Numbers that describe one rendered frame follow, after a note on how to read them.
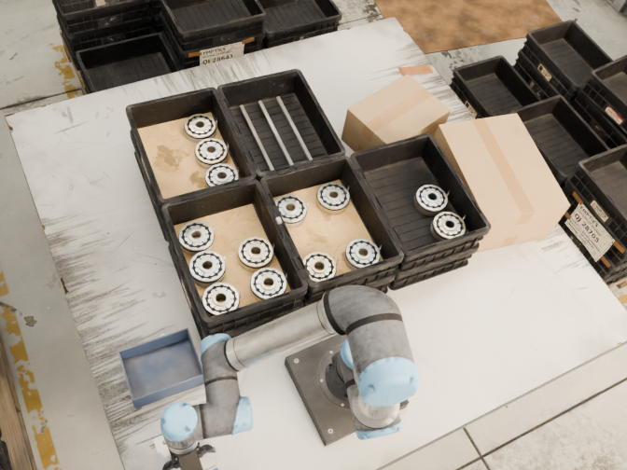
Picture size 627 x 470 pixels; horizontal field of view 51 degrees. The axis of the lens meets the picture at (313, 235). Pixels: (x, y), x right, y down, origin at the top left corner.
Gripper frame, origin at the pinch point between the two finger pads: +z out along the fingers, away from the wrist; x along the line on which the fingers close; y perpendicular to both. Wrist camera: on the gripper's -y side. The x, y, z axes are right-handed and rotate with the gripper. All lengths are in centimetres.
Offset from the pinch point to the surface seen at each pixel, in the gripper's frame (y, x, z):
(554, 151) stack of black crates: 69, -195, 39
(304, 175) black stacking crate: 64, -62, -13
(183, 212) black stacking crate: 66, -24, -11
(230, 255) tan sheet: 50, -32, -6
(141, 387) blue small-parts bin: 27.6, 4.1, 6.8
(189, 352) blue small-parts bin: 31.8, -11.6, 6.8
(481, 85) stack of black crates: 124, -197, 50
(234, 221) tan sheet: 61, -38, -6
